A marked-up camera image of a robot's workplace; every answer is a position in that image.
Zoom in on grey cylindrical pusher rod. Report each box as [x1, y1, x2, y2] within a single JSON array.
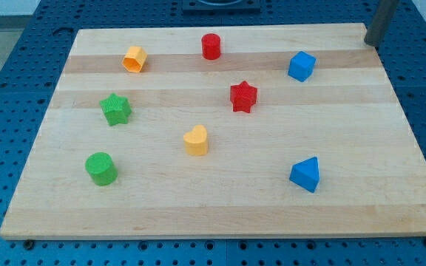
[[364, 0, 399, 47]]

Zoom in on red star block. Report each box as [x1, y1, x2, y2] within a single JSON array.
[[230, 81, 258, 113]]

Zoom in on green star block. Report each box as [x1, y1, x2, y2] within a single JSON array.
[[99, 93, 132, 126]]

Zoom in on blue cube block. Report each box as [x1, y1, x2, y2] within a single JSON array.
[[288, 51, 317, 82]]

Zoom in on wooden board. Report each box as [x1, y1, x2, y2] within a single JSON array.
[[0, 23, 426, 240]]

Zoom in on red cylinder block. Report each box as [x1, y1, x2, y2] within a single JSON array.
[[201, 33, 221, 60]]

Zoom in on blue triangle block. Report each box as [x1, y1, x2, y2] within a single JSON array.
[[289, 157, 320, 193]]

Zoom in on yellow heart block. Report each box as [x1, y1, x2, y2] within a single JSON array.
[[183, 125, 209, 156]]

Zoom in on yellow hexagon block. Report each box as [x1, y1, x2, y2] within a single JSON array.
[[122, 46, 147, 73]]

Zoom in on green cylinder block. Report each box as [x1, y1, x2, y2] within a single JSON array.
[[85, 152, 118, 186]]

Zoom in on blue perforated table mat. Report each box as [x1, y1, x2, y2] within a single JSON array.
[[0, 0, 426, 265]]

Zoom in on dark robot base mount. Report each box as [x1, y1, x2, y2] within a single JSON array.
[[181, 0, 261, 13]]

